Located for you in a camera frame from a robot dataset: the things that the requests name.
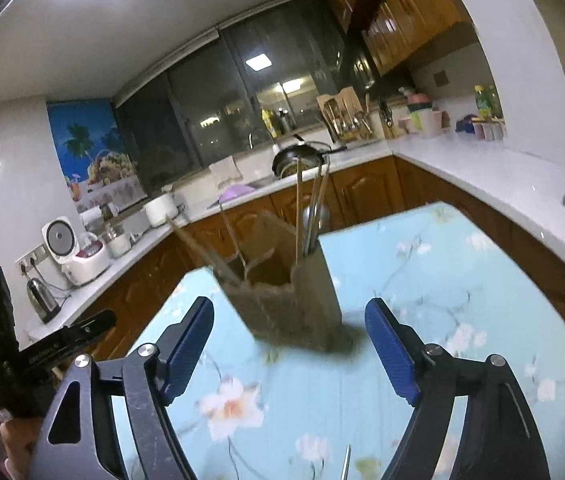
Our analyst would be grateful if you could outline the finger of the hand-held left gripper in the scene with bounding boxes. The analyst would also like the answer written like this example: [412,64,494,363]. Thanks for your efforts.
[69,309,117,343]

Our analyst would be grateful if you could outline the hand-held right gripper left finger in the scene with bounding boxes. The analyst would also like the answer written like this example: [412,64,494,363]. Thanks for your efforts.
[27,296,216,480]

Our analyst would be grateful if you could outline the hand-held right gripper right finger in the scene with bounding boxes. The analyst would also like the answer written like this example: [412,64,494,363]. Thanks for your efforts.
[365,297,550,480]

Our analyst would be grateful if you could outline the dark wooden chopstick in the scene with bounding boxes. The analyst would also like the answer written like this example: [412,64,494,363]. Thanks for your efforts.
[167,215,238,283]

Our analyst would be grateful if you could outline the brown utensil holder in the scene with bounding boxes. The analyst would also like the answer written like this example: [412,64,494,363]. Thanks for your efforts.
[212,210,355,358]

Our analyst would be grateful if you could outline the light wooden chopstick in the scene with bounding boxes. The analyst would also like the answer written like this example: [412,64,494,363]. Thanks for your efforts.
[292,157,305,266]

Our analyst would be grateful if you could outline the person's left hand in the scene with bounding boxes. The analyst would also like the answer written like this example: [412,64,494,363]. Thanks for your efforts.
[0,415,46,480]

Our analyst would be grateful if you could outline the steel electric kettle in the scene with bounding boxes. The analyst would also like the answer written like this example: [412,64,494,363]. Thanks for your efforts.
[26,277,62,325]

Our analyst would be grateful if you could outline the white and red cooker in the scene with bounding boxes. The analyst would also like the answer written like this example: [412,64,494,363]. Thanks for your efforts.
[61,232,112,287]

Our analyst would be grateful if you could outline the white lidded jar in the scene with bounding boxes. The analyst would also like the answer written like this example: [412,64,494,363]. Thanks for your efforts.
[105,222,133,258]

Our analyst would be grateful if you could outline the blue floral tablecloth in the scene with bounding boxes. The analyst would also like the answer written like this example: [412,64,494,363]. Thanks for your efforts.
[110,201,565,480]

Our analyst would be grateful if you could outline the white pot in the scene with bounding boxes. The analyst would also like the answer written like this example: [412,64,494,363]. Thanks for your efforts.
[144,192,179,228]

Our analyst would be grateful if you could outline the metal spoon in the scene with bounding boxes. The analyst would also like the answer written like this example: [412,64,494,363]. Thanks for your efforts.
[301,175,320,256]

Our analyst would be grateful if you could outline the white towel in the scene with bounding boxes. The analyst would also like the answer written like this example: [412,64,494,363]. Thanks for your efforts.
[208,156,243,186]

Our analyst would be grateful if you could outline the black wok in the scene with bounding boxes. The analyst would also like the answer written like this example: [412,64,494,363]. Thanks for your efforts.
[271,132,348,178]

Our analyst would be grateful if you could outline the dark window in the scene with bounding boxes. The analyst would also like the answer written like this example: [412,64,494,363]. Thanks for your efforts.
[112,0,378,196]

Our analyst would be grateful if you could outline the knife holder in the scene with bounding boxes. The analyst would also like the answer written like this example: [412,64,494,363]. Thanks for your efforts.
[377,97,395,128]

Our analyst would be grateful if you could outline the white and pink containers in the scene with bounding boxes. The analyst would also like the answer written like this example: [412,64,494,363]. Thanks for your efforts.
[398,87,450,136]

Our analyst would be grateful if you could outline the wooden dish rack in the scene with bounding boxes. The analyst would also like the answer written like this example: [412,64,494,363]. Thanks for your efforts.
[316,86,378,143]

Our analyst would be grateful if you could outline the row of spice jars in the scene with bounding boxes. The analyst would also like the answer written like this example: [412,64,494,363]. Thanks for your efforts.
[472,117,505,142]

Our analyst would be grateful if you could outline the green drink bottle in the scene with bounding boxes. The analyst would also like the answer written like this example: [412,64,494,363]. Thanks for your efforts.
[473,85,494,120]

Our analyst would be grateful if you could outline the wooden upper cabinets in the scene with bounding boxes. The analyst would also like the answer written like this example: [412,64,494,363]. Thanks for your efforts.
[309,0,470,76]

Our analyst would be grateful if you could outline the wall socket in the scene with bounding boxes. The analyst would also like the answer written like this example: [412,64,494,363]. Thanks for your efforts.
[16,244,48,273]

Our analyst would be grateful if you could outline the tropical wall poster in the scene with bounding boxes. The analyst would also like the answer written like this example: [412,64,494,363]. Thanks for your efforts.
[47,101,146,213]

